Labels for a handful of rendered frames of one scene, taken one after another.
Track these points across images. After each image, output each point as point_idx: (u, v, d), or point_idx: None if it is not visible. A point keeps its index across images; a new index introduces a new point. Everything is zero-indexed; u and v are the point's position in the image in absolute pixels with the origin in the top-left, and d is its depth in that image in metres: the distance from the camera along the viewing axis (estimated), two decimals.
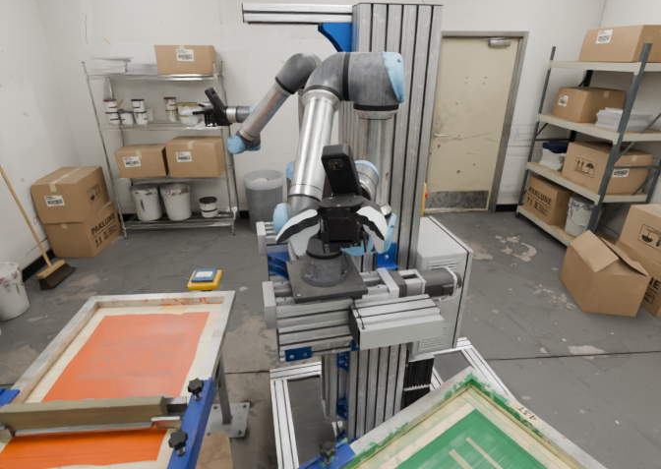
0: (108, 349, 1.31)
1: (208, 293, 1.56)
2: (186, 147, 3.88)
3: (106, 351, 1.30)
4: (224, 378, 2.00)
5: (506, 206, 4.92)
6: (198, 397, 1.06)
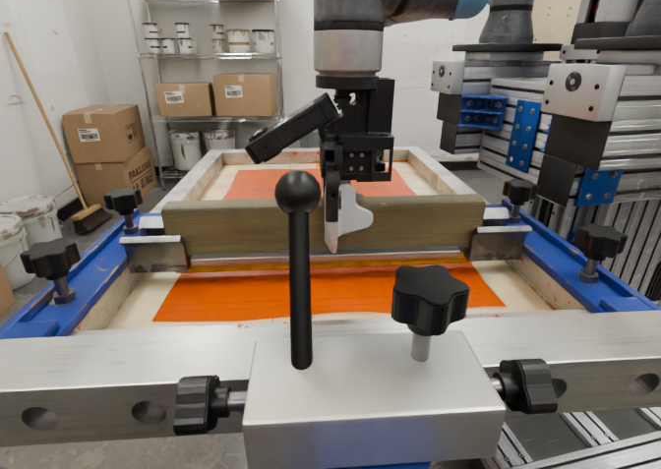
0: (272, 194, 0.81)
1: None
2: (237, 81, 3.38)
3: (271, 196, 0.79)
4: None
5: None
6: (517, 216, 0.56)
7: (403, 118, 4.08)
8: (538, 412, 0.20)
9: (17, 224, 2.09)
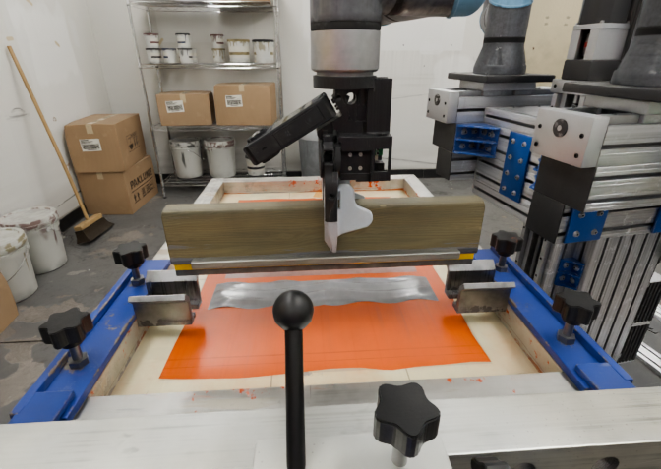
0: None
1: None
2: (237, 90, 3.41)
3: None
4: None
5: None
6: (504, 265, 0.58)
7: (402, 126, 4.11)
8: None
9: (20, 238, 2.12)
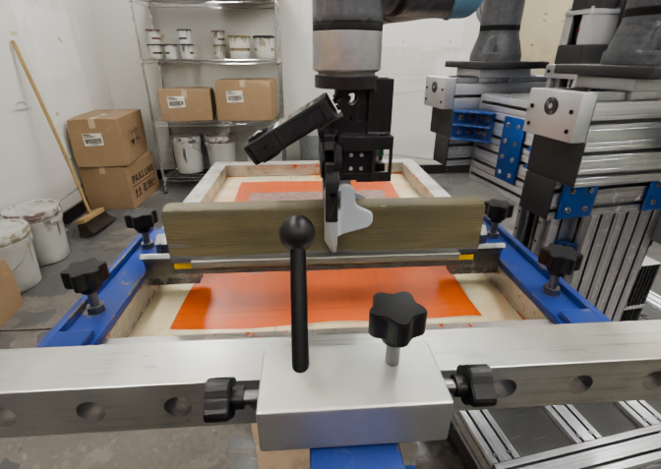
0: None
1: None
2: (238, 86, 3.44)
3: None
4: None
5: None
6: (496, 232, 0.61)
7: (401, 122, 4.14)
8: (482, 405, 0.26)
9: (25, 228, 2.15)
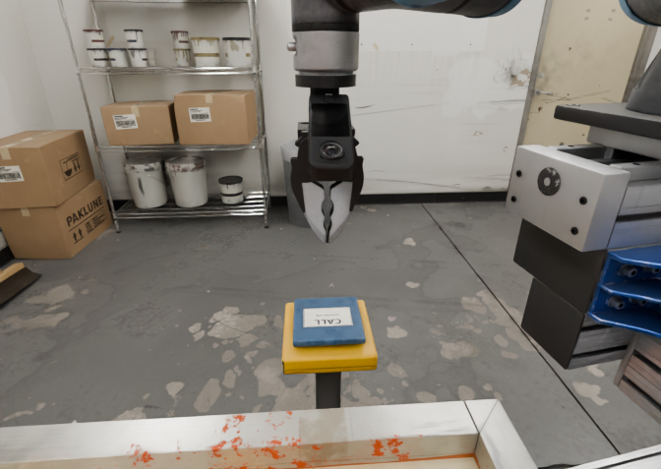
0: None
1: (399, 418, 0.38)
2: (204, 101, 2.70)
3: None
4: None
5: None
6: None
7: (409, 142, 3.41)
8: None
9: None
